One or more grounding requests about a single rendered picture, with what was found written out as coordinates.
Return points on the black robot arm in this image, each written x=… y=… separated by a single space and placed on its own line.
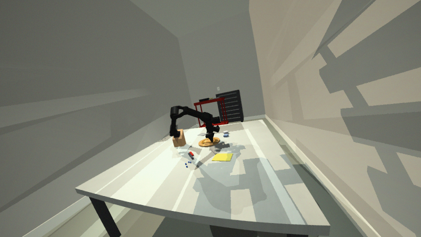
x=204 y=116

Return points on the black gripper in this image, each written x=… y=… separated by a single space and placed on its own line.
x=209 y=132

